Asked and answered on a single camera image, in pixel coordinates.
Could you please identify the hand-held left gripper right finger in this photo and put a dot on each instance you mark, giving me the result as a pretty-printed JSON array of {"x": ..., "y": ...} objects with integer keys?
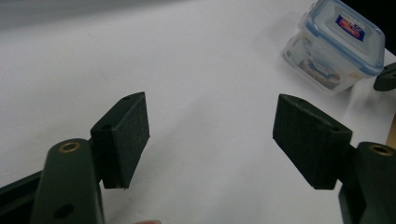
[{"x": 306, "y": 140}]

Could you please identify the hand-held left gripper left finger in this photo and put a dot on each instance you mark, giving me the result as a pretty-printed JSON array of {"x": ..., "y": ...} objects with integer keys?
[{"x": 124, "y": 140}]

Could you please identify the small clear food container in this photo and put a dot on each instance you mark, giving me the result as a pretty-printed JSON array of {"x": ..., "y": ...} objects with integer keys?
[{"x": 336, "y": 46}]

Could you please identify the white table mat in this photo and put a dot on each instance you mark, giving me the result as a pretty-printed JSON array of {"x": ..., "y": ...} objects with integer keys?
[{"x": 202, "y": 77}]

